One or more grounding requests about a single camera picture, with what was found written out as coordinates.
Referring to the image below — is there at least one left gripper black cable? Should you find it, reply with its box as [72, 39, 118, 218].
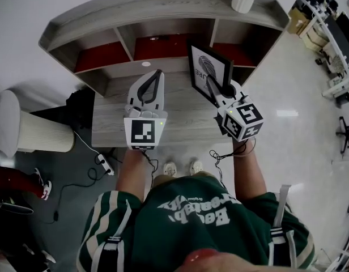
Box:
[141, 150, 159, 187]

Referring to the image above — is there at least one person's left forearm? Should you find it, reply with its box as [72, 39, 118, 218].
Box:
[115, 148, 155, 204]

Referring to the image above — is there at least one dark office chair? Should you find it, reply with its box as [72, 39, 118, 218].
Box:
[0, 198, 34, 216]

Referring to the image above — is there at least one person's right forearm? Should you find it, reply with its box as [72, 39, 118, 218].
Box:
[232, 139, 269, 201]

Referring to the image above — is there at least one white power cable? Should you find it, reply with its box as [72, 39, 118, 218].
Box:
[73, 130, 101, 156]

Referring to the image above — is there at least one person's face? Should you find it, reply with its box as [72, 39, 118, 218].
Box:
[174, 248, 328, 272]

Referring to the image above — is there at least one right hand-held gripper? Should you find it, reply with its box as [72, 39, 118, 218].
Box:
[206, 75, 265, 143]

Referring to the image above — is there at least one black floor cable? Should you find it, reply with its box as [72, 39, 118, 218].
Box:
[52, 167, 99, 225]

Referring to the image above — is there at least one wrist strap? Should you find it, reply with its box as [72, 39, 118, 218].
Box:
[233, 139, 257, 159]

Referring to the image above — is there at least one person's right shoe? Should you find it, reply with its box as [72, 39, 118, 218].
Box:
[189, 158, 205, 176]

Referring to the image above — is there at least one black white shoulder strap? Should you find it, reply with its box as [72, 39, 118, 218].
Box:
[91, 198, 133, 272]
[267, 184, 299, 272]

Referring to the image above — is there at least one cardboard box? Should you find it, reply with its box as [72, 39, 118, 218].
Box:
[301, 27, 330, 51]
[287, 8, 312, 35]

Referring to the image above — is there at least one left black white shoulder strap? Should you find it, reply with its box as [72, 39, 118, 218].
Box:
[91, 198, 133, 272]

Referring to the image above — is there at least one white office desk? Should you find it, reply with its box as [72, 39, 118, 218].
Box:
[299, 0, 349, 110]

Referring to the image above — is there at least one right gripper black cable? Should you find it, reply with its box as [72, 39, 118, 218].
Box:
[209, 139, 256, 187]

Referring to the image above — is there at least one person's left shoe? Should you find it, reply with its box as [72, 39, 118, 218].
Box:
[163, 160, 178, 178]

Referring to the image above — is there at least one black office chair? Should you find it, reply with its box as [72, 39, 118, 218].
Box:
[335, 116, 349, 154]

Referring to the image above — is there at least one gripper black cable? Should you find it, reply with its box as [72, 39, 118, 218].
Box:
[209, 139, 256, 187]
[141, 150, 159, 187]

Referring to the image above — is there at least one white power strip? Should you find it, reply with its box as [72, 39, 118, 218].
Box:
[97, 154, 116, 176]

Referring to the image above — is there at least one green printed t-shirt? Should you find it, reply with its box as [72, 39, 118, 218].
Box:
[78, 177, 316, 272]

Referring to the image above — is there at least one person's shoe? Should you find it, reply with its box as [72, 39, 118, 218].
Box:
[189, 158, 205, 176]
[163, 160, 178, 178]
[34, 167, 53, 201]

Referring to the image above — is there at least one black monitor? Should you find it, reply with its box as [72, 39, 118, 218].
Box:
[334, 11, 349, 63]

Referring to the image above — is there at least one black backpack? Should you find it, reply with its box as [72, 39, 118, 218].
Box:
[66, 88, 96, 130]

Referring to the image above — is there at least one right black white shoulder strap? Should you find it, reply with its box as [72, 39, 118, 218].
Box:
[267, 184, 299, 272]

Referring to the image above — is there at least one grey wooden shelf unit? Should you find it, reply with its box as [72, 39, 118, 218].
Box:
[38, 0, 291, 98]

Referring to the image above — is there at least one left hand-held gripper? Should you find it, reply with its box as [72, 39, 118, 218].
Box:
[123, 69, 168, 152]

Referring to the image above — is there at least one beige ribbed cylinder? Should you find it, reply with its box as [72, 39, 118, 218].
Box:
[17, 110, 76, 153]

